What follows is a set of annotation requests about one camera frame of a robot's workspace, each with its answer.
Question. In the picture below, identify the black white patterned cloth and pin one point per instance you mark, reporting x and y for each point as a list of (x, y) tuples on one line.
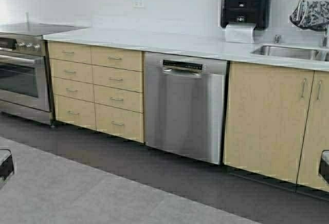
[(311, 15)]

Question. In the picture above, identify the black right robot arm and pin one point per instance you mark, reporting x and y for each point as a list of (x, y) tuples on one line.
[(323, 165)]

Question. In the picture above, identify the stainless steel dishwasher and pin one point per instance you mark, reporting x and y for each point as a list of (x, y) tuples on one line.
[(185, 105)]

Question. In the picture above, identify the wooden drawer cabinet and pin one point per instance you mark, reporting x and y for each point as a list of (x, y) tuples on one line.
[(98, 88)]

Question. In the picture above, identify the white paper towel sheet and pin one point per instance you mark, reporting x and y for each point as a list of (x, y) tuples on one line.
[(240, 33)]

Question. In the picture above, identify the wooden sink cabinet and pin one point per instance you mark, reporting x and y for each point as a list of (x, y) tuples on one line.
[(277, 122)]

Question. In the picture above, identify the black paper towel dispenser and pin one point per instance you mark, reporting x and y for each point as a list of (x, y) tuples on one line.
[(245, 12)]

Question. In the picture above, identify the chrome soap dispenser button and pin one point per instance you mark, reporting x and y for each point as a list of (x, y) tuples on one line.
[(277, 38)]

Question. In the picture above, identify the stainless steel oven range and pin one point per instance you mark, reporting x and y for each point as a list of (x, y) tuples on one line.
[(25, 70)]

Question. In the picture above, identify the chrome kitchen faucet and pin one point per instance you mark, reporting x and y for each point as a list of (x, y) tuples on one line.
[(324, 41)]

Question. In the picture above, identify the stainless steel double sink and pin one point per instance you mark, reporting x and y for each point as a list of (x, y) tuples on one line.
[(292, 52)]

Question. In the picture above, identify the white wall outlet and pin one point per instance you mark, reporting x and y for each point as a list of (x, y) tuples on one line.
[(138, 4)]

